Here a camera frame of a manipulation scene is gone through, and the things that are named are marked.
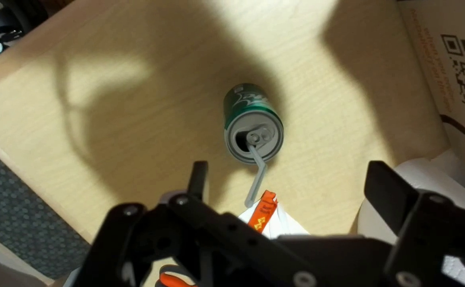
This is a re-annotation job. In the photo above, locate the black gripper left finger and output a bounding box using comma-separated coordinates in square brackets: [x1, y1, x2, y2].
[72, 161, 318, 287]

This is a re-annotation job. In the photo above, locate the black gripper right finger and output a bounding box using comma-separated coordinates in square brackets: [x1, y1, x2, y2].
[365, 161, 465, 287]

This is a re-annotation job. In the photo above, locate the grey drinking straw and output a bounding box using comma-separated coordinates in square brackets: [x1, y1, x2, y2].
[245, 132, 267, 207]

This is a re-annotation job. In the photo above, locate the white napkin with orange packet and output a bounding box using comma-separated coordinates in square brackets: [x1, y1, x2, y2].
[239, 190, 309, 239]

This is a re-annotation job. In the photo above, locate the brown paper delivery bag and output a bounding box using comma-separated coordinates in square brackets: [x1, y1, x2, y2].
[395, 0, 465, 164]

